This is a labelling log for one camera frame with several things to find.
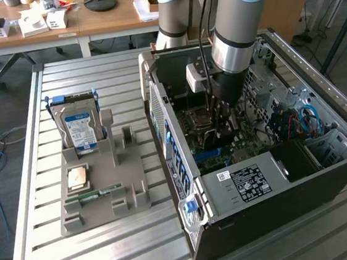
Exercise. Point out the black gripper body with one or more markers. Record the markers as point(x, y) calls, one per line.
point(231, 86)

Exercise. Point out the graphics card with black cooler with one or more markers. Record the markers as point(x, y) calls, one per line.
point(208, 140)

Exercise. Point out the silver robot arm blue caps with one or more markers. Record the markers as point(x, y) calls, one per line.
point(242, 14)

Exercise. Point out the CPU socket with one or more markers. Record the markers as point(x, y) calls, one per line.
point(198, 116)

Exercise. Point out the green motherboard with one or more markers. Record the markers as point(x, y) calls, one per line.
point(252, 140)

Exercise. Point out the blue expansion slot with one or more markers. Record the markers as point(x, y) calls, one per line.
point(207, 156)

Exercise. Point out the grey power supply unit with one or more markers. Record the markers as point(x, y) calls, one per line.
point(229, 189)

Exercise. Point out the blue case latch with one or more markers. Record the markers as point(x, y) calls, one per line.
point(190, 207)

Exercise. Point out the open black PC case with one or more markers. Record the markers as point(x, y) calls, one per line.
point(263, 220)

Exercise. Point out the white paper stack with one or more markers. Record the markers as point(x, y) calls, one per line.
point(145, 13)

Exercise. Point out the grey plastic parts rack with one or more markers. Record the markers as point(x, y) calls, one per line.
point(104, 180)

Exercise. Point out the light wooden desk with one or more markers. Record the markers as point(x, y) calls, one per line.
point(112, 18)
point(12, 41)

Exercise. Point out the hard disk with blue rails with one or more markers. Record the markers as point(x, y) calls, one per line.
point(76, 124)

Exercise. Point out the green RAM stick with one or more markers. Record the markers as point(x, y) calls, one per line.
point(93, 194)

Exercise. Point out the CPU chip with metal lid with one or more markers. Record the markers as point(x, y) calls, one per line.
point(77, 178)

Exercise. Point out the black round lamp base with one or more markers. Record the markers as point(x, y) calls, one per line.
point(99, 4)

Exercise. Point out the small white labelled box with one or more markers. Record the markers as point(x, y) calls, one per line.
point(56, 20)

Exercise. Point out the white box with tape roll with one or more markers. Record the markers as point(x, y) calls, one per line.
point(33, 26)

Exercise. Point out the black chair base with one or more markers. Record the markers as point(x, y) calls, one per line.
point(11, 61)

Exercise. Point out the beige tape roll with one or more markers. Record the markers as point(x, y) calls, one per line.
point(26, 0)

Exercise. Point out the grey cup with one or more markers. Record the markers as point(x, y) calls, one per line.
point(11, 1)

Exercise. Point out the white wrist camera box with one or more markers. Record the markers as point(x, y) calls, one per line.
point(194, 78)

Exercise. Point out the dark slanted metal post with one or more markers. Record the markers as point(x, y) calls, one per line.
point(337, 33)

